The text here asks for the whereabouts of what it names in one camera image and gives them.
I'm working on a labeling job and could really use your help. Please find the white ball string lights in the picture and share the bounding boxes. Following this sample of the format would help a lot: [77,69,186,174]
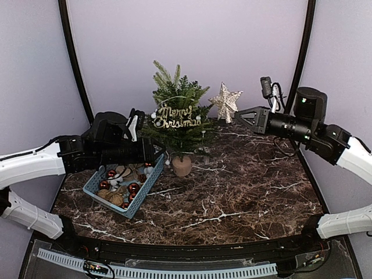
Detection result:
[148,96,213,158]

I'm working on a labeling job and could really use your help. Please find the wooden heart ornament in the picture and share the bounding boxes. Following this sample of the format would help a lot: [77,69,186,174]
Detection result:
[115,165,132,178]

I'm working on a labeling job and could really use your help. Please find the small green christmas tree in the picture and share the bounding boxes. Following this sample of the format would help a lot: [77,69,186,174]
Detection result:
[142,60,213,177]

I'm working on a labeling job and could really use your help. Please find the black table front rail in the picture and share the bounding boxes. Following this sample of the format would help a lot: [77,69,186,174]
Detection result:
[55,216,330,262]

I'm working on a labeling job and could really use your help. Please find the twine ball ornament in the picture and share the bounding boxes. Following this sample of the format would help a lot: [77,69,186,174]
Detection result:
[109,194,124,207]

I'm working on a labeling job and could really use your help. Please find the white cable duct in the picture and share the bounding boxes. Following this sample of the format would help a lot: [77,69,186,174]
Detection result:
[37,248,278,279]

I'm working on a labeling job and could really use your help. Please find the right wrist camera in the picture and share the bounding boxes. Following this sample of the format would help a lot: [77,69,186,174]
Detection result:
[260,77,285,113]

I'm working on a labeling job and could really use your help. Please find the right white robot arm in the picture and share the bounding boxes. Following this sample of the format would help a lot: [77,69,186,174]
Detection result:
[235,87,371,252]

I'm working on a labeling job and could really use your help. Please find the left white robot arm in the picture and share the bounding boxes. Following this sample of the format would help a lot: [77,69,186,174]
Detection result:
[1,109,164,253]

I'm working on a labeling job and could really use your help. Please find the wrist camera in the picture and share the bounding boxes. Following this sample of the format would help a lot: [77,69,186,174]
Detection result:
[260,77,285,113]
[123,108,145,142]

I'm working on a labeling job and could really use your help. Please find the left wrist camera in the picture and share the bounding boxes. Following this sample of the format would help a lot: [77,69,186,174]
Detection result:
[123,108,145,142]

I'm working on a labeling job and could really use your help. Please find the gold merry christmas sign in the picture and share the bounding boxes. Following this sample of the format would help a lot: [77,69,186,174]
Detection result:
[151,104,202,128]

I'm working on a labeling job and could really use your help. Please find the light blue plastic basket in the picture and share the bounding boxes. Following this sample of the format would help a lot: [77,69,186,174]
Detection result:
[83,154,164,219]

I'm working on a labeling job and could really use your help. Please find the silver glitter star topper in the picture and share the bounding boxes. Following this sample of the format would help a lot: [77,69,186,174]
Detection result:
[209,82,243,124]

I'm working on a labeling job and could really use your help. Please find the copper red bauble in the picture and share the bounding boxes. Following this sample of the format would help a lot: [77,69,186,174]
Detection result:
[107,170,117,178]
[127,183,140,194]
[99,181,110,190]

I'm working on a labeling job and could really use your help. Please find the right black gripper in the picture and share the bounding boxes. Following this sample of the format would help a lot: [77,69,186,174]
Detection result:
[235,105,314,144]

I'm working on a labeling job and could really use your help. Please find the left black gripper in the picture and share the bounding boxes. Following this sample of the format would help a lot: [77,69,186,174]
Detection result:
[96,135,166,166]

